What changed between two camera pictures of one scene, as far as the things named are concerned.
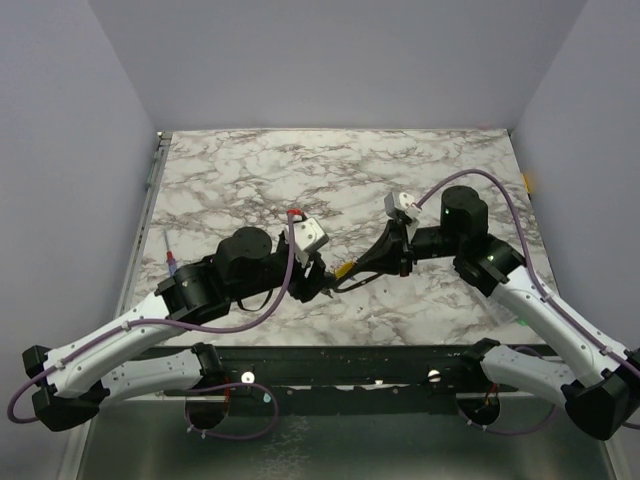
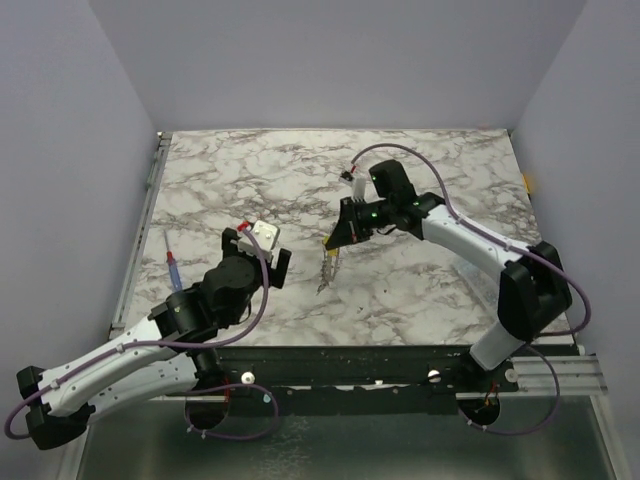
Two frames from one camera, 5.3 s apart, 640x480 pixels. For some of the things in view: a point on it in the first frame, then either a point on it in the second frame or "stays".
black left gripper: (307, 287) → (276, 276)
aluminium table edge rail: (162, 145) stays
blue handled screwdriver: (170, 257) stays
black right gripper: (404, 255) → (353, 221)
